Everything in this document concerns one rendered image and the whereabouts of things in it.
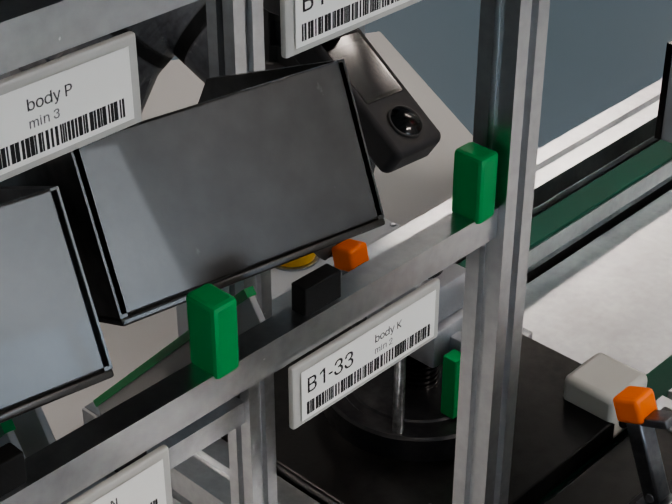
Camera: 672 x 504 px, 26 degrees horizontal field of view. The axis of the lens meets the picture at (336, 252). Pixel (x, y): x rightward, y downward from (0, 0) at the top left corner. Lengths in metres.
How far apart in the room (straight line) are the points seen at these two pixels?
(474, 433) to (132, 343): 0.66
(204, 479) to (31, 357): 0.50
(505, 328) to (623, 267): 0.67
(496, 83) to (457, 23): 3.50
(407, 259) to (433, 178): 0.98
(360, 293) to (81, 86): 0.19
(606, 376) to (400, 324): 0.49
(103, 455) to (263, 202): 0.14
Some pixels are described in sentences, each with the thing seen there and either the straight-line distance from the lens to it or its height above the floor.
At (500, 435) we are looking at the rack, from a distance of 0.72.
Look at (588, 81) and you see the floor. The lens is 3.82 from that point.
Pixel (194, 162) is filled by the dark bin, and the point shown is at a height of 1.35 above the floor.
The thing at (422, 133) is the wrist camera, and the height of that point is 1.19.
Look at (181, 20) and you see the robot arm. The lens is 1.42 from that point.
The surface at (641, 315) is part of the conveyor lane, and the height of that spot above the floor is 0.92.
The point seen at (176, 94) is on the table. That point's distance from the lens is 1.76.
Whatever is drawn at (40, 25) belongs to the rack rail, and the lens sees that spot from 0.42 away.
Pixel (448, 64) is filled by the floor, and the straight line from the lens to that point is 3.86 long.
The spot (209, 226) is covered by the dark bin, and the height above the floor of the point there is 1.33.
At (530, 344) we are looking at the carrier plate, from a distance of 1.14.
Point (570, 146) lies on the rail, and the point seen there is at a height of 0.96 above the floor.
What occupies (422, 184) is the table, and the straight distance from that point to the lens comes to 1.56.
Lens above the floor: 1.63
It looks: 32 degrees down
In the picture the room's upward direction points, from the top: straight up
